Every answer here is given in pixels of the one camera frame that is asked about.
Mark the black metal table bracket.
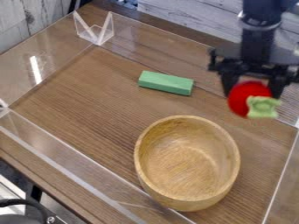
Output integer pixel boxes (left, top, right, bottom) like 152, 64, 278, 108
25, 184, 68, 224

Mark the clear acrylic tray wall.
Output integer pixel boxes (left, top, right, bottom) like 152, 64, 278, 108
0, 100, 195, 224

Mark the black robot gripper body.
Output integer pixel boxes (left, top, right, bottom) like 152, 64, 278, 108
208, 12, 299, 81

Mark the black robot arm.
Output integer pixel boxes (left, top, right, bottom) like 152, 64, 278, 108
208, 0, 299, 99

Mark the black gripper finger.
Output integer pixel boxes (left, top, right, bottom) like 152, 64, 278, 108
268, 75, 290, 99
220, 71, 240, 96

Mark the wooden bowl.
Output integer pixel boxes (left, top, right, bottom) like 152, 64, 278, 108
135, 115, 240, 212

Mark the clear acrylic corner bracket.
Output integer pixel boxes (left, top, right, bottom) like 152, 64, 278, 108
72, 11, 115, 46

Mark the green rectangular block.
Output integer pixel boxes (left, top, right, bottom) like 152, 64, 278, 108
137, 71, 193, 96

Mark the black cable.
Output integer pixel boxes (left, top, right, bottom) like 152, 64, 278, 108
0, 199, 51, 224

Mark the red plush strawberry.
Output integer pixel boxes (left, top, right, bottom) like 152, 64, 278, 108
228, 81, 282, 119

